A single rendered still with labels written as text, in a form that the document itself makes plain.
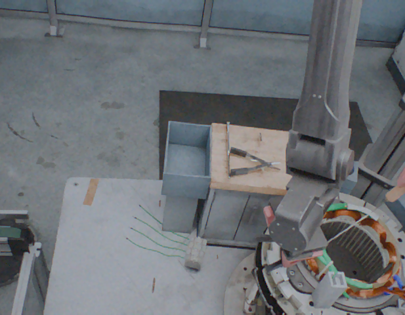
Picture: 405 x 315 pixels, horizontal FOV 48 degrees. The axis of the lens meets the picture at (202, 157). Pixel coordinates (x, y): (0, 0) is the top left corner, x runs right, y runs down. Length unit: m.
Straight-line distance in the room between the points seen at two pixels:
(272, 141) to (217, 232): 0.28
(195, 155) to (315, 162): 0.59
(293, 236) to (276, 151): 0.52
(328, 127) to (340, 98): 0.04
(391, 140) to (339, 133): 0.72
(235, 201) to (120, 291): 0.36
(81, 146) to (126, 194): 1.20
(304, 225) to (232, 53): 2.68
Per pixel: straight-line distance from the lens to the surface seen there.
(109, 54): 3.09
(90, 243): 1.24
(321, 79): 0.58
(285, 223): 0.61
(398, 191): 0.79
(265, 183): 1.04
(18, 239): 1.31
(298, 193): 0.63
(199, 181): 1.03
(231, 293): 1.18
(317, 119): 0.59
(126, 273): 1.20
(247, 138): 1.12
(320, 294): 0.85
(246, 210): 1.13
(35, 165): 2.44
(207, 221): 1.17
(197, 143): 1.17
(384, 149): 1.34
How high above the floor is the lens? 1.86
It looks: 48 degrees down
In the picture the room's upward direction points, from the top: 12 degrees clockwise
